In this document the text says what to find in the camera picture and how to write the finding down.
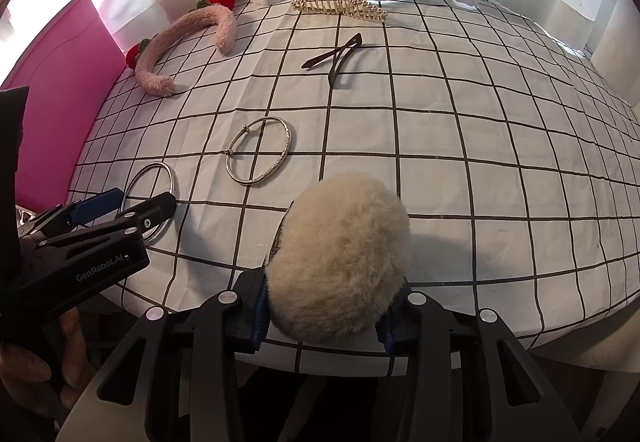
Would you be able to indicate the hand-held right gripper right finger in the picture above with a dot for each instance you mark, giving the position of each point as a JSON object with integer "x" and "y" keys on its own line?
{"x": 388, "y": 334}

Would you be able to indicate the fluffy beige hair clip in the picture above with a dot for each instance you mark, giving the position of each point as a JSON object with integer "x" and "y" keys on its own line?
{"x": 340, "y": 257}

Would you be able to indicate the pink fuzzy strawberry headband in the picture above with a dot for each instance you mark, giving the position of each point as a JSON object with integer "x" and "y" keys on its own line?
{"x": 170, "y": 34}

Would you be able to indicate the person's left hand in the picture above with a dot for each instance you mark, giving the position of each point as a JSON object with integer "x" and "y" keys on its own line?
{"x": 27, "y": 369}

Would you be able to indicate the pink box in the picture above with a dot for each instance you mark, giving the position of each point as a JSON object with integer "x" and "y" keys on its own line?
{"x": 55, "y": 87}

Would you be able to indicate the plain silver bangle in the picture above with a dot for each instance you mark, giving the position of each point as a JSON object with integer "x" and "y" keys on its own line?
{"x": 171, "y": 179}

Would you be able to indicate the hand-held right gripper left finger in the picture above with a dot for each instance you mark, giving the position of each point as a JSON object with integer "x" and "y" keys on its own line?
{"x": 258, "y": 307}

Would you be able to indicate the brown crossed hair clip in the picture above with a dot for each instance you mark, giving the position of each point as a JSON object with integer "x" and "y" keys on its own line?
{"x": 336, "y": 56}

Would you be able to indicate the patterned silver bangle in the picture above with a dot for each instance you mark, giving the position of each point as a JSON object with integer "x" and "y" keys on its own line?
{"x": 288, "y": 142}

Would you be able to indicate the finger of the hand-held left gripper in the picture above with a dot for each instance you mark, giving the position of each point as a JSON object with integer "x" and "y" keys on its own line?
{"x": 152, "y": 212}
{"x": 97, "y": 206}

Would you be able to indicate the black grid white tablecloth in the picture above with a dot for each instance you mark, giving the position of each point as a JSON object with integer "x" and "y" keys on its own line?
{"x": 475, "y": 172}

